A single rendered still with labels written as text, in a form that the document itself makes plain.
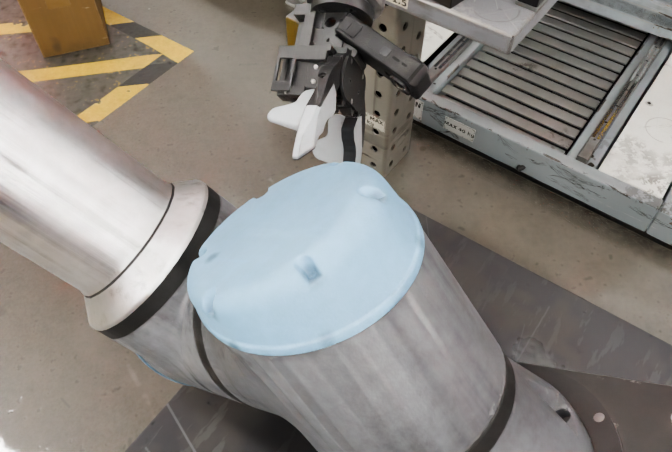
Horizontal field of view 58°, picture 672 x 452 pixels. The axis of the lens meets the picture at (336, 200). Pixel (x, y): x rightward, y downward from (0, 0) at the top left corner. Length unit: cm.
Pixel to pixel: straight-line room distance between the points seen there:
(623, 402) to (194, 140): 103
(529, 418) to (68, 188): 36
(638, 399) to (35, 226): 46
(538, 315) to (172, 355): 43
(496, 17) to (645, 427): 56
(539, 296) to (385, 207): 44
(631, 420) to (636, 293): 70
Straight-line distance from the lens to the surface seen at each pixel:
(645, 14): 159
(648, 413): 52
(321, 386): 37
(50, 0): 159
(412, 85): 63
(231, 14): 168
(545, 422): 47
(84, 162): 48
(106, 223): 48
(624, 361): 77
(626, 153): 131
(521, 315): 76
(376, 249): 35
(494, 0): 92
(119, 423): 105
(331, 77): 62
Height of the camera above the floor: 94
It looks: 51 degrees down
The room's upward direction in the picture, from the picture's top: straight up
